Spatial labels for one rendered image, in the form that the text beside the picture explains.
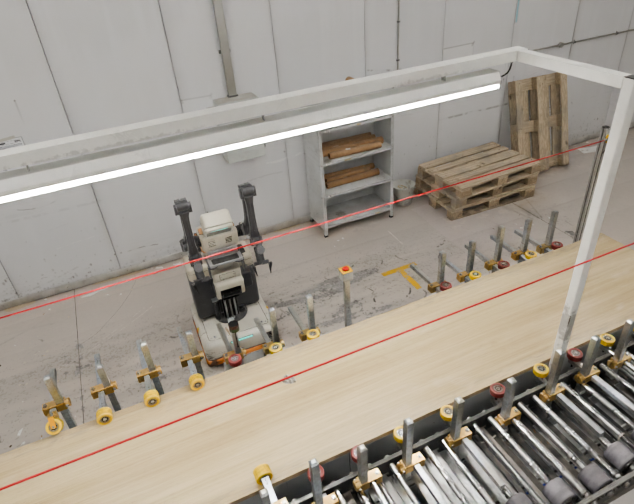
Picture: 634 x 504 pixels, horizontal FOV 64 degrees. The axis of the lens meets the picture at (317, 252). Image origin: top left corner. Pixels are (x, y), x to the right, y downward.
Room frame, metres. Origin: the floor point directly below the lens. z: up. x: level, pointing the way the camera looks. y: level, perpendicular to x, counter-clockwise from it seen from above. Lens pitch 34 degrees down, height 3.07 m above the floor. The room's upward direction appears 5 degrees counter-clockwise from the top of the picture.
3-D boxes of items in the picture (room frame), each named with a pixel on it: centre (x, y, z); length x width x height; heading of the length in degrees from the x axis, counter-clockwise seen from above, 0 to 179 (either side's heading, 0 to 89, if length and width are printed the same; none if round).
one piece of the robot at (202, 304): (3.45, 0.81, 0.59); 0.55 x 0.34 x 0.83; 110
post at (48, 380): (1.90, 1.47, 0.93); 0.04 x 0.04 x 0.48; 22
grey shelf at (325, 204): (5.25, -0.45, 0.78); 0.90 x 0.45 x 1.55; 112
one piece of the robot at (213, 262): (3.09, 0.68, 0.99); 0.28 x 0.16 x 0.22; 110
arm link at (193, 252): (2.85, 0.83, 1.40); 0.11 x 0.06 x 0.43; 110
